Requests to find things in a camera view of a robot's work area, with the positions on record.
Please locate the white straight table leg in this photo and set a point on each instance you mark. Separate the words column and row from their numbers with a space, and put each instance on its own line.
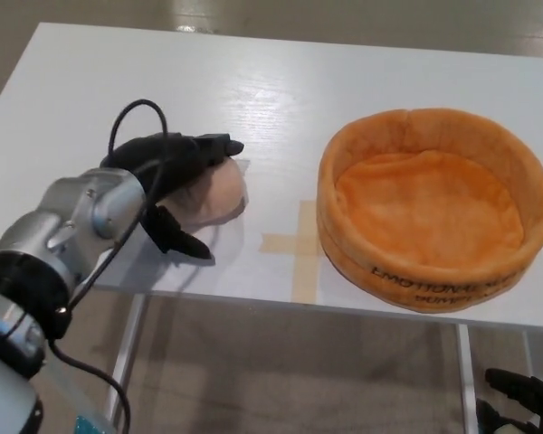
column 466, row 375

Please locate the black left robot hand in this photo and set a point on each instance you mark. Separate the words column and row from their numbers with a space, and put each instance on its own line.
column 163, row 163

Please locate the orange plush round plate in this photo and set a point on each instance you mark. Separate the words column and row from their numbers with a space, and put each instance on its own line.
column 430, row 212

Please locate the short beige tape strip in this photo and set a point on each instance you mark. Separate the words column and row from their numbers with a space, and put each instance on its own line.
column 278, row 243

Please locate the white slanted table leg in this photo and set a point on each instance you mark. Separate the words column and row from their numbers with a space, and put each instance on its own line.
column 129, row 343

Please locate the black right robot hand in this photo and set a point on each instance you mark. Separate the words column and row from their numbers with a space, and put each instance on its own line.
column 525, row 398

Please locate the pink round plush toy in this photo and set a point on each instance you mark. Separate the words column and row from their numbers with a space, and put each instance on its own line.
column 221, row 194

